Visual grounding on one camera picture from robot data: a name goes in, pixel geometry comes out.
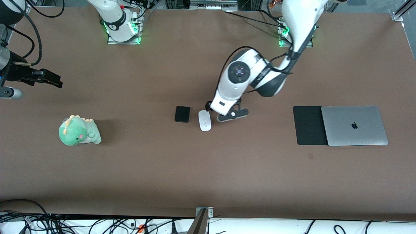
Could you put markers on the black mouse pad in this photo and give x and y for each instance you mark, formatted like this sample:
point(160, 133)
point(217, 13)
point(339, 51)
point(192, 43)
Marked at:
point(308, 126)

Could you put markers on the grey metal box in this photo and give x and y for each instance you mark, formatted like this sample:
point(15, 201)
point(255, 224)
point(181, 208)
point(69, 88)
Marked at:
point(213, 6)

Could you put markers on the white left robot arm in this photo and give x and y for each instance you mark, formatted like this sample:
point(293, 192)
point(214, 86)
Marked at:
point(302, 19)

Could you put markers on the silver laptop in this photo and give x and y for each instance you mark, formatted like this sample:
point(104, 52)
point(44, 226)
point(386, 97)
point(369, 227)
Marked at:
point(354, 136)

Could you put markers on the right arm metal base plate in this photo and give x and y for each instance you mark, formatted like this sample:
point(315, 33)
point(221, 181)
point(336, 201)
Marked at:
point(123, 42)

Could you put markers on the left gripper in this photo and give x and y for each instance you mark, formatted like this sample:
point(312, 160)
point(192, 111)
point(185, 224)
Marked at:
point(208, 105)

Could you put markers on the aluminium frame profile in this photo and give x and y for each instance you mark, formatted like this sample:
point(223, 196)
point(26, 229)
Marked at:
point(401, 13)
point(28, 9)

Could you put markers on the green dinosaur plush toy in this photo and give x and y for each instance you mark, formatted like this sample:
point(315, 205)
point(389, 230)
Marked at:
point(76, 133)

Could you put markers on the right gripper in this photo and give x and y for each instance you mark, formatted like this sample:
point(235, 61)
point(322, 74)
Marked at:
point(17, 72)

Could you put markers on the white computer mouse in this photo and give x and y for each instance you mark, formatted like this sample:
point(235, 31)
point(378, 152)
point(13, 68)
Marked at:
point(204, 123)

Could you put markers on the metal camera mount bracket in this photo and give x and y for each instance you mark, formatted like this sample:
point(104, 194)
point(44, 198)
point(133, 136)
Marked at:
point(200, 224)

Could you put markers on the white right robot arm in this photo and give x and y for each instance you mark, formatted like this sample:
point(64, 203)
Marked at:
point(117, 19)

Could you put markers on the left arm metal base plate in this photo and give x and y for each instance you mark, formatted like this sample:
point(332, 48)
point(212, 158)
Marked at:
point(284, 44)

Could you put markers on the small black square box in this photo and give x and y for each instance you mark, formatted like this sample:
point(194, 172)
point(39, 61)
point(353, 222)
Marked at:
point(182, 114)

